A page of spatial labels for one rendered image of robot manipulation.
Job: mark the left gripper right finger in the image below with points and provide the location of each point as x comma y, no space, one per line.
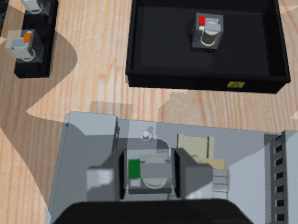
195,179

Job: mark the clear relay with orange button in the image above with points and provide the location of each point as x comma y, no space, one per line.
25,46

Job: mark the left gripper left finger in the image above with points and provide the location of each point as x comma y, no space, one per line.
106,182

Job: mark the clear relay with blue button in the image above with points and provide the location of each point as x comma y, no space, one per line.
36,6

